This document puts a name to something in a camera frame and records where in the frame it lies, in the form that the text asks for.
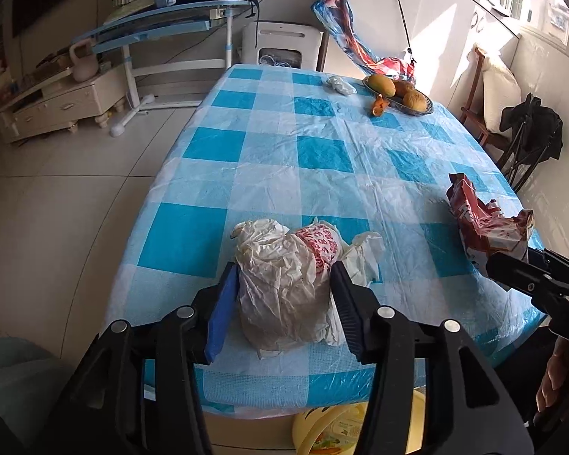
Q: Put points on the person's right hand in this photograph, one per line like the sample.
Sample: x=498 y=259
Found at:
x=557 y=374

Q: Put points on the orange peel piece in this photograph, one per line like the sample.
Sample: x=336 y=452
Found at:
x=378 y=106

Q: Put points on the blue checked plastic tablecloth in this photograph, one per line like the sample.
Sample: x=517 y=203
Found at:
x=313 y=189

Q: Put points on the brown round fruit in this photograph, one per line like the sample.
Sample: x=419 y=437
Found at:
x=404 y=86

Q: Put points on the white chair cushion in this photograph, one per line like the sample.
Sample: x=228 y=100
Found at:
x=498 y=90

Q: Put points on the wooden chair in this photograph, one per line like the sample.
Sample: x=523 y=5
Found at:
x=474 y=118

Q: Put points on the colourful hanging bag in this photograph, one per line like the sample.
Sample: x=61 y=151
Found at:
x=346 y=33

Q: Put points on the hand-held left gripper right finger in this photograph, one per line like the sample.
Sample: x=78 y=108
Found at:
x=348 y=313

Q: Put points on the yellow mango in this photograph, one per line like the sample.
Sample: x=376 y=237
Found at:
x=380 y=84

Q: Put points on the small white crumpled wrapper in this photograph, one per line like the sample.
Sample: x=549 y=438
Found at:
x=340 y=84

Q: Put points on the white cabinet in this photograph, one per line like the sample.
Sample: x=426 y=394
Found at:
x=436 y=19

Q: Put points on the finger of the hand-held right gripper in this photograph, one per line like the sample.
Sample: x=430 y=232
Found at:
x=512 y=272

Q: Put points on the blue study desk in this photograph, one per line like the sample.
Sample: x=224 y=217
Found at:
x=170 y=12

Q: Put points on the yellow bin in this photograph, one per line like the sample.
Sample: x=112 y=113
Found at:
x=322 y=422

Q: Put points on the red snack wrapper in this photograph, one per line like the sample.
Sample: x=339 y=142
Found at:
x=483 y=232

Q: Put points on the pink kettlebell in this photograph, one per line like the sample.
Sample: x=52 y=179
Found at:
x=83 y=66

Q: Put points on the white plastic bag red print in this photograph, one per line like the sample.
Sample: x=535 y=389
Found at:
x=284 y=294

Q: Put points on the black folding chair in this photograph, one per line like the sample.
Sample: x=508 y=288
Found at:
x=536 y=128
x=521 y=166

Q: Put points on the orange round fruit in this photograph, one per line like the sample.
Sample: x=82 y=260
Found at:
x=415 y=99

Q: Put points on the dark fruit bowl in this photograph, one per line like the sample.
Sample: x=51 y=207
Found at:
x=422 y=110

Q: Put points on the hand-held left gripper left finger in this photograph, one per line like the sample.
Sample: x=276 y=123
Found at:
x=220 y=313

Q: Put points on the cream television cabinet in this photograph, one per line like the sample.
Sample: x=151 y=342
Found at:
x=61 y=104

